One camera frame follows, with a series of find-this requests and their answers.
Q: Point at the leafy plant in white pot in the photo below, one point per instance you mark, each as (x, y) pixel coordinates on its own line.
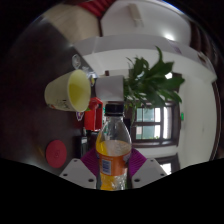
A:
(150, 80)

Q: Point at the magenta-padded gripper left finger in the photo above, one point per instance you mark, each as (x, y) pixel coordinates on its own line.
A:
(78, 171)

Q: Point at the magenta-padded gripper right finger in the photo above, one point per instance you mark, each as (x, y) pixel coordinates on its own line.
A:
(148, 171)

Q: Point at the red pouch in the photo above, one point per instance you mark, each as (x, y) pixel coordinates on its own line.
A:
(92, 116)

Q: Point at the white notice on column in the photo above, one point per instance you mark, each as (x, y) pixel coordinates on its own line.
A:
(175, 47)

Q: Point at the purple rimmed round badge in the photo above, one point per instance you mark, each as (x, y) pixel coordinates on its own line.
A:
(79, 116)

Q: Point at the dark wooden double door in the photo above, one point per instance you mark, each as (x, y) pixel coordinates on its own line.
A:
(166, 165)

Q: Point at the orange drink plastic bottle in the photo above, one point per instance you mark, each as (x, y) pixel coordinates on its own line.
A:
(113, 160)

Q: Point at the white wall unit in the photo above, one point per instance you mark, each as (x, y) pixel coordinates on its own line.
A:
(135, 15)

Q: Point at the green exit sign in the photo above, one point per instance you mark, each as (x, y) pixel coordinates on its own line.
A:
(182, 116)

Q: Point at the dark framed window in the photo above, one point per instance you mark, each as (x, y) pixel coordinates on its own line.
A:
(150, 125)

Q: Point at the red carpeted staircase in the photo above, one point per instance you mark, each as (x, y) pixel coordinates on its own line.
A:
(96, 7)

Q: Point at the flat round red coaster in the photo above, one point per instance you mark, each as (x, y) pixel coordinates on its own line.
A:
(56, 154)

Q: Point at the clear round badge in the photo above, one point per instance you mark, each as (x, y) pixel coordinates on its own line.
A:
(76, 61)

